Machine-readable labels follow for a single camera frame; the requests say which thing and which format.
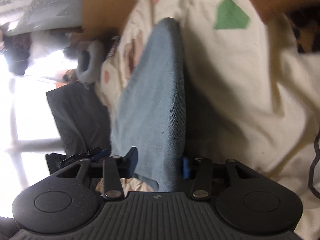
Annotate dark grey pillow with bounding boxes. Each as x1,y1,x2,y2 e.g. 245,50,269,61
46,82,112,155

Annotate brown teddy bear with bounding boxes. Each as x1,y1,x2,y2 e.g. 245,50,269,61
62,70,78,83

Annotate small cardboard piece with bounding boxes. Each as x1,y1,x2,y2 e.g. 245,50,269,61
237,0,320,23

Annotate grey neck pillow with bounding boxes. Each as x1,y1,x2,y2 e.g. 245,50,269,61
76,41,105,84

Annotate flattened cardboard box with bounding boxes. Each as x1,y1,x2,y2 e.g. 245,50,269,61
81,0,148,40

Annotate white window frame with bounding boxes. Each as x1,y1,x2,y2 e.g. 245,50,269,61
0,75,63,205

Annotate black garment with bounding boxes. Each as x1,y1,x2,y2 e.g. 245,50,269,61
1,20,33,77

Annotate cream bear print blanket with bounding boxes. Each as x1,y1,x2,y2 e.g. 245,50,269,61
95,0,320,240

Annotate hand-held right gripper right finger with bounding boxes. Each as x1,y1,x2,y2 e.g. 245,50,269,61
182,156,268,201

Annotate blue denim pants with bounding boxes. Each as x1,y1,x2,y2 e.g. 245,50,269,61
110,17,187,192

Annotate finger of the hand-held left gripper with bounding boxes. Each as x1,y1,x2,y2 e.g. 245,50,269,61
59,147,110,167

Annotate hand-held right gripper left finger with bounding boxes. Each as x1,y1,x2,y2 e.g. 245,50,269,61
56,147,139,201

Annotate beige cloth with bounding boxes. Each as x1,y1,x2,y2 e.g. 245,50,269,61
96,177,160,193

